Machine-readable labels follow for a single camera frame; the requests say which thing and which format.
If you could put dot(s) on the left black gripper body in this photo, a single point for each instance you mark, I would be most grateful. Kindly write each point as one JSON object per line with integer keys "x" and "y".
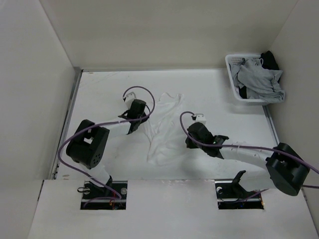
{"x": 142, "y": 121}

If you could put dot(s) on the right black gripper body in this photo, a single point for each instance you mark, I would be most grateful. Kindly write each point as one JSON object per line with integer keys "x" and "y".
{"x": 192, "y": 144}

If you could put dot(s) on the white tank top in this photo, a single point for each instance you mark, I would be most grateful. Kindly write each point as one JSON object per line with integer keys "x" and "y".
{"x": 164, "y": 132}

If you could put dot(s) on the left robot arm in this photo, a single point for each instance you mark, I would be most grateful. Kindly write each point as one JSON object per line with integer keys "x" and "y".
{"x": 86, "y": 147}

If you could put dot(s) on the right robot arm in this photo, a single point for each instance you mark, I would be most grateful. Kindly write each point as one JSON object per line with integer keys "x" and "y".
{"x": 281, "y": 167}

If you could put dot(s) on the grey tank top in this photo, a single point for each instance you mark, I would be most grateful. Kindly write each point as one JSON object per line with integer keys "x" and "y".
{"x": 254, "y": 82}

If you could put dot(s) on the black tank top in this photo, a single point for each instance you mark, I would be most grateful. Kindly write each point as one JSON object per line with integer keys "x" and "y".
{"x": 269, "y": 61}

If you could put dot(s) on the white plastic laundry basket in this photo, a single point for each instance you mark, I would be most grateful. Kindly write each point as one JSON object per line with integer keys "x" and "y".
{"x": 234, "y": 59}

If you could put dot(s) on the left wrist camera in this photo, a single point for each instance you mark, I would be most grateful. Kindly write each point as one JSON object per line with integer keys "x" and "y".
{"x": 129, "y": 98}

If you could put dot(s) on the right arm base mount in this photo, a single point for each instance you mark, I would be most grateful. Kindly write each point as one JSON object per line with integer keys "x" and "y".
{"x": 232, "y": 196}

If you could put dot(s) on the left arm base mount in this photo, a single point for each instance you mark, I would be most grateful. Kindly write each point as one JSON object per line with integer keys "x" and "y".
{"x": 98, "y": 198}

